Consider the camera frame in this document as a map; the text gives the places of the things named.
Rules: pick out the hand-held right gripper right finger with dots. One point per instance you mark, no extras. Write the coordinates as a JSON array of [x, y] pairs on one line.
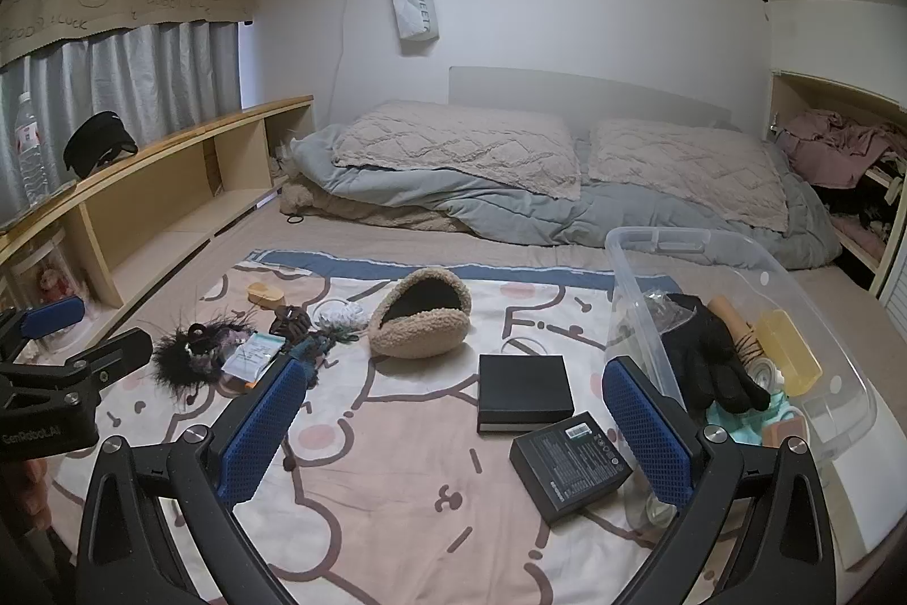
[[648, 435]]

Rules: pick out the person's left hand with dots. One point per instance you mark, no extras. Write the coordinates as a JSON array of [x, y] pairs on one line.
[[34, 491]]

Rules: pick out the brown hair claw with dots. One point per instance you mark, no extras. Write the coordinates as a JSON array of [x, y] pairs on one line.
[[290, 321]]

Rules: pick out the yellow plastic box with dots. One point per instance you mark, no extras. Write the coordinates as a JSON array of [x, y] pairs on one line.
[[786, 357]]

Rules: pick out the beige fleece blanket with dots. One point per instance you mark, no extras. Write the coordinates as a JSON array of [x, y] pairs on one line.
[[340, 209]]

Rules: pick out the blue knit doll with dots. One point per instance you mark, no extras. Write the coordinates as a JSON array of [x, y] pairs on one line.
[[312, 353]]

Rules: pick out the pink clothes pile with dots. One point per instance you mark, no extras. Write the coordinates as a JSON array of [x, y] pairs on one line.
[[836, 144]]

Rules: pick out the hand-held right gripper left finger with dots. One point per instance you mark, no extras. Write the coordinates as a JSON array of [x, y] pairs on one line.
[[262, 428]]

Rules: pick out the wooden shelf unit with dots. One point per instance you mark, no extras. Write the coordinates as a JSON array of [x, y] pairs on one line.
[[177, 201]]

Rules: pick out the black cap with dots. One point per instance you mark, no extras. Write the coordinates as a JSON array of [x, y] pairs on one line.
[[99, 144]]

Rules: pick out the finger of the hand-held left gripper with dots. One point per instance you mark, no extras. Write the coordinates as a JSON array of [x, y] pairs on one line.
[[53, 318], [106, 357]]

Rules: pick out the black box with label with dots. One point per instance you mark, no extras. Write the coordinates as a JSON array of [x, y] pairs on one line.
[[567, 463]]

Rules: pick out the teal cloth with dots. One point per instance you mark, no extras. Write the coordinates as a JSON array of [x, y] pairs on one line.
[[737, 424]]

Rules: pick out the black glove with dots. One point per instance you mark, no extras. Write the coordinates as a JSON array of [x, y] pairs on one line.
[[701, 350]]

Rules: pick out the black feathery toy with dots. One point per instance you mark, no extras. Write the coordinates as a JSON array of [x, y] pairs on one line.
[[177, 360]]

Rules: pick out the clear plastic storage bin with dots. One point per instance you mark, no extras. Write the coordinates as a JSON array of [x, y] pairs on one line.
[[708, 265]]

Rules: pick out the grey curtain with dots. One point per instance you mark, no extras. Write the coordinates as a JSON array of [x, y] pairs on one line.
[[127, 80]]

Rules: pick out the white louvred closet door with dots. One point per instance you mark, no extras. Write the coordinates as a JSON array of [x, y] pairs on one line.
[[894, 293]]

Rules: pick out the tan paper roll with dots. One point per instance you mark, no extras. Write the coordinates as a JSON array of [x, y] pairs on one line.
[[730, 314]]

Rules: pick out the beige quilted pillow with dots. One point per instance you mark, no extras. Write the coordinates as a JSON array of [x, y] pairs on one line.
[[453, 144], [687, 165]]

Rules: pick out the grey duvet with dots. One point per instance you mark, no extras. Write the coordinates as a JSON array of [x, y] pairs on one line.
[[496, 208]]

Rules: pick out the white paper bag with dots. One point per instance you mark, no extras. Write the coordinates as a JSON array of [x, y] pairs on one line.
[[414, 2]]

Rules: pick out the small plush toy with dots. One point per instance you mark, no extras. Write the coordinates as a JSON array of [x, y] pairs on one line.
[[49, 286]]

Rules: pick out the plain black box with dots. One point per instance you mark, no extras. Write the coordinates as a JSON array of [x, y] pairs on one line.
[[524, 392]]

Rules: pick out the clear water bottle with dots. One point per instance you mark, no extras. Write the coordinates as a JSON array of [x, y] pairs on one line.
[[30, 151]]

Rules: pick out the white fluffy scrunchie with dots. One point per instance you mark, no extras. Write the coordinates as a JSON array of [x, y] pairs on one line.
[[340, 316]]

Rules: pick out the white packet with teal label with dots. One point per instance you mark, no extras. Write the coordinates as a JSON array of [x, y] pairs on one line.
[[248, 357]]

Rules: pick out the grey headboard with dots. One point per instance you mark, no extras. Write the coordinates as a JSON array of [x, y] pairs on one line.
[[588, 95]]

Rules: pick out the printed blanket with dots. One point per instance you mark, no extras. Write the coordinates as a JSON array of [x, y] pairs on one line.
[[397, 491]]

